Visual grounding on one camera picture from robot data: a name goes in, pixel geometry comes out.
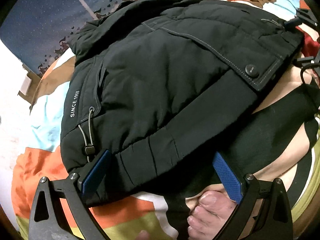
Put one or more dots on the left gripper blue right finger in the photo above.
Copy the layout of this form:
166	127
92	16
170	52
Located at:
228	178

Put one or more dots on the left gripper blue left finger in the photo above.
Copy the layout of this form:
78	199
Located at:
92	174

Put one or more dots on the black padded winter jacket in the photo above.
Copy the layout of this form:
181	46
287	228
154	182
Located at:
156	79

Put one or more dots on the person's left hand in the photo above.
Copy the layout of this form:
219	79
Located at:
202	216

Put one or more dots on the colourful patchwork bed cover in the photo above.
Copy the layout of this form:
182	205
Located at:
274	151

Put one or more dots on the brown cardboard box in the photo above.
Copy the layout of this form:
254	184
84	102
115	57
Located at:
29	85

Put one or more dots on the blue fabric wardrobe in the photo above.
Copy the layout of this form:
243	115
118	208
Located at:
37	32

